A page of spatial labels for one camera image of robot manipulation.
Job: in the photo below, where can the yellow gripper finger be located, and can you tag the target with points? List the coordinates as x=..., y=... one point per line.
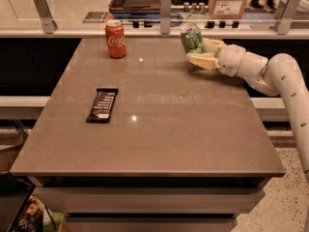
x=212, y=45
x=205, y=61

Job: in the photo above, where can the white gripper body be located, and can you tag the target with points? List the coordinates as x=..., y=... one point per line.
x=230, y=60

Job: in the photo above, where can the green soda can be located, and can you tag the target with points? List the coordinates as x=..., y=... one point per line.
x=192, y=39

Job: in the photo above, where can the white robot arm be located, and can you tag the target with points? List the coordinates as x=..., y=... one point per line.
x=279, y=75

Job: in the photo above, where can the red Coca-Cola can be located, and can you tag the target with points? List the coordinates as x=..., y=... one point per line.
x=115, y=38

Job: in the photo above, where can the cardboard box with label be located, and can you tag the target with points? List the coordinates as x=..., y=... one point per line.
x=226, y=9

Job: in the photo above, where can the dark open tray box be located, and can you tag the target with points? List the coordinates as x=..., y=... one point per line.
x=136, y=2

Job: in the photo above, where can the black candy bar wrapper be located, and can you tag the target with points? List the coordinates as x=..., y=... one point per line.
x=102, y=107

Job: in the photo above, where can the grey drawer cabinet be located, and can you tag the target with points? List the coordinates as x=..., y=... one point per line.
x=150, y=209

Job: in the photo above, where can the black bin at left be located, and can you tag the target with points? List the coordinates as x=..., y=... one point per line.
x=14, y=194

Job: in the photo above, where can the snack bag under table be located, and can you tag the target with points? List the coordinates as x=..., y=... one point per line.
x=31, y=219

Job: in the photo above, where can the middle metal glass bracket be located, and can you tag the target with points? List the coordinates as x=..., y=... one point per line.
x=165, y=13

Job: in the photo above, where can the metal glass bracket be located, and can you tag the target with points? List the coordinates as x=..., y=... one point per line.
x=49, y=25
x=165, y=13
x=284, y=15

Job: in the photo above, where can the right metal glass bracket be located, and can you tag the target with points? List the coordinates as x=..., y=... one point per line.
x=284, y=15

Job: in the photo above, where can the left metal glass bracket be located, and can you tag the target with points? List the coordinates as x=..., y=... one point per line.
x=49, y=25

